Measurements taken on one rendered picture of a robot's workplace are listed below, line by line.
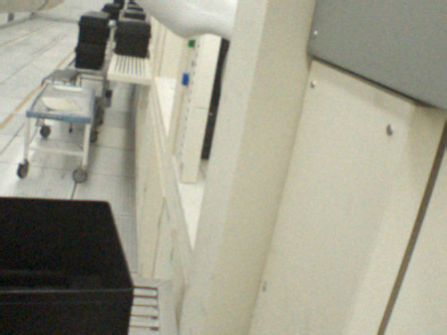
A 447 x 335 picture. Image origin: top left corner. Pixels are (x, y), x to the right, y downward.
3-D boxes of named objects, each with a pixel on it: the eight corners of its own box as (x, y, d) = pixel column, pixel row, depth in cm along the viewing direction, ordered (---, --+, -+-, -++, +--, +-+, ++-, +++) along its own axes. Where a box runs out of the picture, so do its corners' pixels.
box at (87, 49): (75, 63, 480) (78, 38, 474) (102, 66, 486) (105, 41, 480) (71, 68, 452) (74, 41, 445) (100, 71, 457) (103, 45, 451)
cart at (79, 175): (37, 134, 389) (42, 78, 377) (98, 141, 401) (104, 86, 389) (15, 179, 297) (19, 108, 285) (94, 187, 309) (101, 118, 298)
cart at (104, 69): (68, 92, 549) (72, 51, 538) (112, 97, 559) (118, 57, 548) (54, 112, 460) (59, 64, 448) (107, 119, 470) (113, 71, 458)
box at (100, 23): (79, 38, 474) (82, 12, 468) (106, 41, 479) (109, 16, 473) (74, 41, 445) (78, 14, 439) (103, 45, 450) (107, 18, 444)
